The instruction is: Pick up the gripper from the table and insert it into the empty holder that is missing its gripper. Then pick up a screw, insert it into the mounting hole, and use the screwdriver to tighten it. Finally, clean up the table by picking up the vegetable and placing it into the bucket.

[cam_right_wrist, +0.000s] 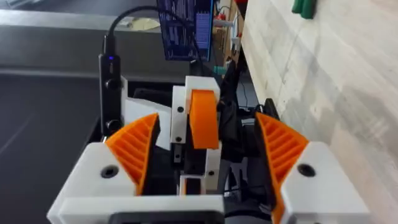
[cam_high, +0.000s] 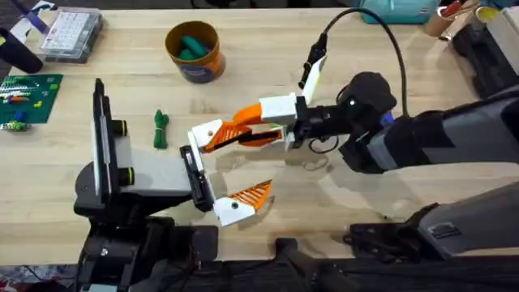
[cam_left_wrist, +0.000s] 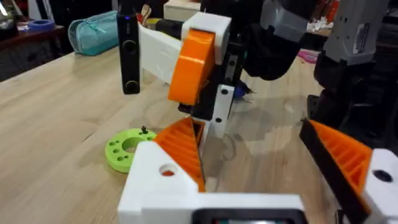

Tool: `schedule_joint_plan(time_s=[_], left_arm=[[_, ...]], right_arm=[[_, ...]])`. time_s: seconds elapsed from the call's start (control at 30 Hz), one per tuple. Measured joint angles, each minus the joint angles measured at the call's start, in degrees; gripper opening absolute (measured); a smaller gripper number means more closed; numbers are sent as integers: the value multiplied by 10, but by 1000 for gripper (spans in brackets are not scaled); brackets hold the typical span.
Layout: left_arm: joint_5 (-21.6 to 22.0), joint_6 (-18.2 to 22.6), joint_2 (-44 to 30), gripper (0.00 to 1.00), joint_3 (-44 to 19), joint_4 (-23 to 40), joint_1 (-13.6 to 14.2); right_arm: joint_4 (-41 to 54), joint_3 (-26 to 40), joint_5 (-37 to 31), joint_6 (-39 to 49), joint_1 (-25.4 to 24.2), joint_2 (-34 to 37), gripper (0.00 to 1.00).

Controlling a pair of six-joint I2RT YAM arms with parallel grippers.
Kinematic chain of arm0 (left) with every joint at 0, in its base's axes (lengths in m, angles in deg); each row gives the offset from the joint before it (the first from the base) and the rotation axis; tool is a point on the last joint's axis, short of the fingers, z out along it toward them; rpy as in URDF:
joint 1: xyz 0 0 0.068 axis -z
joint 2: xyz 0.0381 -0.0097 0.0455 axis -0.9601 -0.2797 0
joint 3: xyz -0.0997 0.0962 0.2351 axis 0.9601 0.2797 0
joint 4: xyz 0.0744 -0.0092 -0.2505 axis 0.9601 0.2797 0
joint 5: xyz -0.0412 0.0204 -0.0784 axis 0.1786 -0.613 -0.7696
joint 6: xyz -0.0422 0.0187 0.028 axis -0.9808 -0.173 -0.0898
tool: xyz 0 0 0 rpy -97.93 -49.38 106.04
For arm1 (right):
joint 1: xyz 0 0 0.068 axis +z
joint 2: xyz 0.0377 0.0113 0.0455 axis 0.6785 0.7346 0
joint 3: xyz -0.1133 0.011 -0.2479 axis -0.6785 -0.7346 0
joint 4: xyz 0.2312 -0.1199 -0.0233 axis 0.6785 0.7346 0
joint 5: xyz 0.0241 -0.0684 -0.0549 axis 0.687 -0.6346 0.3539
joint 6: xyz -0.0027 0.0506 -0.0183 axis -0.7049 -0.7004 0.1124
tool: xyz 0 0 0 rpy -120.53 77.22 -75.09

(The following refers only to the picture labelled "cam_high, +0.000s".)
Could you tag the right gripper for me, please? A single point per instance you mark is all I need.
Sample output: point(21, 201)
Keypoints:
point(357, 109)

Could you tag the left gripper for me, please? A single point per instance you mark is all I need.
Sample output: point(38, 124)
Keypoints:
point(158, 174)

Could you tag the orange ribbed wedge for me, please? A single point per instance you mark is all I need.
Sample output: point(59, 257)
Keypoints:
point(223, 136)

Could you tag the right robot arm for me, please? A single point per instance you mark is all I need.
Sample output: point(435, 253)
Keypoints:
point(466, 134)

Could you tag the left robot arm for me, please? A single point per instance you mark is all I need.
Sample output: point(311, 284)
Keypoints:
point(121, 247)

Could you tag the green vegetable toy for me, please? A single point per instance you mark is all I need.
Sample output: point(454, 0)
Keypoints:
point(161, 130)

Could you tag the right wrist upright plate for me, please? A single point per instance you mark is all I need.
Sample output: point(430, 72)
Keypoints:
point(314, 83)

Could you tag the wrist upright plate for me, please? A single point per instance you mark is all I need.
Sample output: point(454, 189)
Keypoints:
point(314, 83)
point(103, 142)

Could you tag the orange tub with toys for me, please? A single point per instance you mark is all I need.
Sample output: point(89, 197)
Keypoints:
point(196, 52)

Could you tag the left wrist upright plate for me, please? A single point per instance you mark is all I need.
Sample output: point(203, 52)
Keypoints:
point(103, 142)

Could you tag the teal box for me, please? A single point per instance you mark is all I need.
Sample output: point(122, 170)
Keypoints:
point(397, 10)

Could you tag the cardboard tube with tools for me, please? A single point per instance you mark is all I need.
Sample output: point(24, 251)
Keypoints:
point(444, 18)

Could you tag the clear plastic parts box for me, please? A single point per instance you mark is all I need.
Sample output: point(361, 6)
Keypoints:
point(71, 32)

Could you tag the green board with blocks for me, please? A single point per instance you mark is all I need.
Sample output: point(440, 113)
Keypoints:
point(28, 99)

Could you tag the black case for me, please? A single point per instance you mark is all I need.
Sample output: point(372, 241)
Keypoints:
point(482, 61)

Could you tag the black cylinder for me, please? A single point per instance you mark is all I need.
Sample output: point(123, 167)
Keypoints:
point(18, 52)

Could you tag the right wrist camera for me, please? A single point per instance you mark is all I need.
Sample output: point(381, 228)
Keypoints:
point(314, 54)

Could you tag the black rail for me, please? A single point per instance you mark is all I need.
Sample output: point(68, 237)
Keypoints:
point(324, 271)

